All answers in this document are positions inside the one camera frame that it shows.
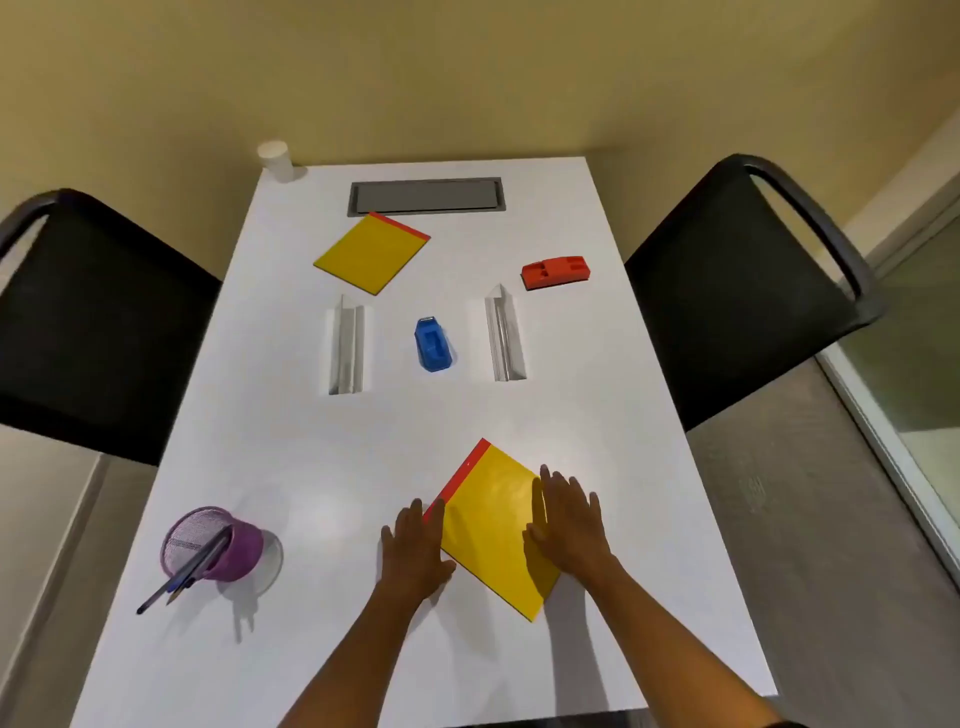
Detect person's right forearm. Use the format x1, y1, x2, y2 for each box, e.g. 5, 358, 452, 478
581, 558, 789, 728

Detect person's right hand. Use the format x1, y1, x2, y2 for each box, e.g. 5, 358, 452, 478
524, 464, 625, 581

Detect blue tape dispenser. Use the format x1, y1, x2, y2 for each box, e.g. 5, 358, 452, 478
413, 316, 454, 373

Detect clear acrylic name sign holder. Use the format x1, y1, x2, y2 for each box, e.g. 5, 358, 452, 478
483, 283, 529, 383
326, 294, 367, 397

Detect yellow notepad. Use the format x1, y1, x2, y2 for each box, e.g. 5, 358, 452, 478
422, 437, 564, 624
312, 212, 433, 297

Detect red stapler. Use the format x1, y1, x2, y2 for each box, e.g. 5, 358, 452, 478
521, 255, 592, 292

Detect person's left forearm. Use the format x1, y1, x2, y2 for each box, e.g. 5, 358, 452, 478
277, 584, 429, 728

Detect glass partition with grey frame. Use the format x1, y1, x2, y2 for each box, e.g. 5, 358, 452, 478
813, 97, 960, 590

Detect white paper cup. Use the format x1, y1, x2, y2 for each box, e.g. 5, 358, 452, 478
257, 140, 296, 184

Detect grey table cable hatch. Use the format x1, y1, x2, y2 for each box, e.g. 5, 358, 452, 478
347, 176, 507, 219

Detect black mesh office chair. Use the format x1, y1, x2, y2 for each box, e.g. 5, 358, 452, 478
623, 153, 886, 434
0, 188, 224, 468

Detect pens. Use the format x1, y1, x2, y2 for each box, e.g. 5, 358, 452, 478
135, 524, 234, 617

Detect person's left hand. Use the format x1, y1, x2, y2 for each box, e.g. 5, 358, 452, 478
379, 496, 458, 600

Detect purple mesh pen cup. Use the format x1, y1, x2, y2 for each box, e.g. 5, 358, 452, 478
159, 506, 265, 583

